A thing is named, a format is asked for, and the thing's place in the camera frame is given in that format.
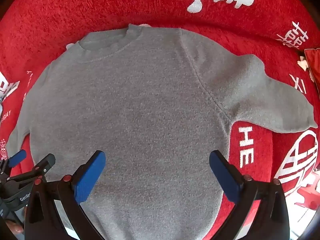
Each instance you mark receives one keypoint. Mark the person's left hand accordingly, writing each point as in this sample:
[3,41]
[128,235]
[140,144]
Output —
[15,227]

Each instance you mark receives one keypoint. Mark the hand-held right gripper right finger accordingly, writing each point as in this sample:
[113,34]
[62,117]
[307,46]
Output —
[225,177]

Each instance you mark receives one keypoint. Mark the red cushion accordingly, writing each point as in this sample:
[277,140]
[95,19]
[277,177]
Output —
[313,65]

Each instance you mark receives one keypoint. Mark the grey knit sweater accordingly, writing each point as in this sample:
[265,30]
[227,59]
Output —
[150,105]

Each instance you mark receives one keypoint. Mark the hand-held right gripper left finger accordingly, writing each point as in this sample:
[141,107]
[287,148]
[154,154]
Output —
[90,176]

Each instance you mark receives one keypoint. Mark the red blanket with white print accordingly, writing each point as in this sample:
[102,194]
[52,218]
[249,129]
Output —
[75,5]

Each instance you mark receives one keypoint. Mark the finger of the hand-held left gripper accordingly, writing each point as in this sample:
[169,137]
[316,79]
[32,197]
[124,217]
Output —
[46,163]
[18,156]

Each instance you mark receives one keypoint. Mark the red plastic stool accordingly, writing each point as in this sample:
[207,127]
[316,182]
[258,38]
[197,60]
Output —
[308,192]

